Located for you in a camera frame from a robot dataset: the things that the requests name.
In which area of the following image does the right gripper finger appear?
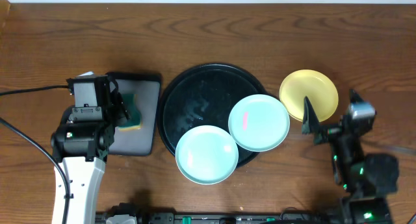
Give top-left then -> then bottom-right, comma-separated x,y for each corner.
302,96 -> 321,134
349,89 -> 363,104

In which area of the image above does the green yellow sponge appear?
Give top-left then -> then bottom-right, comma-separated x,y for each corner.
118,93 -> 142,131

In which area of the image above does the yellow plate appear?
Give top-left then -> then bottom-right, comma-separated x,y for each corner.
279,69 -> 339,122

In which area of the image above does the light blue plate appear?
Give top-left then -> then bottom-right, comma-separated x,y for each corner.
228,94 -> 290,152
175,125 -> 239,185

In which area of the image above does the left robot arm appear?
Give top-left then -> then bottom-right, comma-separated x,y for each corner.
51,74 -> 130,223

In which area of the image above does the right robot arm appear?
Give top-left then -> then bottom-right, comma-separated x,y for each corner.
302,90 -> 399,223

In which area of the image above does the black rectangular sponge tray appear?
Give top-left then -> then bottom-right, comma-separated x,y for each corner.
107,72 -> 161,156

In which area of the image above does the light blue plate front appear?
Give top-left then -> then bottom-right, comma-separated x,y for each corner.
175,125 -> 239,185

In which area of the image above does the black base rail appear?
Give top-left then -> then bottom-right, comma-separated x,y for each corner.
94,203 -> 340,224

